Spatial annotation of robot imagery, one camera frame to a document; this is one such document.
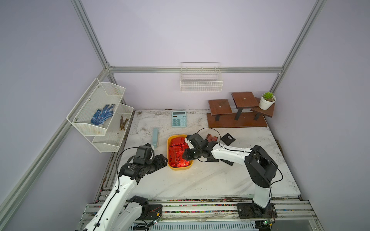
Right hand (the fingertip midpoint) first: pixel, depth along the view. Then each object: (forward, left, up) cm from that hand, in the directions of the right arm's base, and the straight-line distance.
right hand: (185, 157), depth 89 cm
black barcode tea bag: (+17, -31, -5) cm, 36 cm away
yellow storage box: (-5, -3, -2) cm, 6 cm away
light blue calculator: (+34, +5, -1) cm, 35 cm away
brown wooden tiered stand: (+35, -50, +2) cm, 61 cm away
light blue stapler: (+16, +21, +1) cm, 26 cm away
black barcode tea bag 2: (0, -18, -5) cm, 18 cm away
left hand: (-7, +12, +7) cm, 16 cm away
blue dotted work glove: (+12, +45, +26) cm, 54 cm away
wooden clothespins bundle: (+21, +42, +10) cm, 48 cm away
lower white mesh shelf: (+9, +46, +8) cm, 47 cm away
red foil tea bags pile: (+9, +5, +1) cm, 10 cm away
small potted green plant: (+31, -55, +19) cm, 66 cm away
